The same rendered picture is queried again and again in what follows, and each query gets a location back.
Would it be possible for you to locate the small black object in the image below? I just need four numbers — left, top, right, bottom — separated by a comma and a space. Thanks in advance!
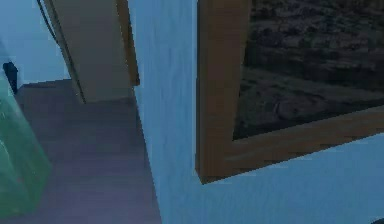
2, 61, 20, 95

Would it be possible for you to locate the green translucent box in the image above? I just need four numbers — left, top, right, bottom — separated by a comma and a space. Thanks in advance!
0, 68, 53, 221

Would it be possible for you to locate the wooden framed dark picture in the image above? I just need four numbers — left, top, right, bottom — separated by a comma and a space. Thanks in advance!
194, 0, 384, 185

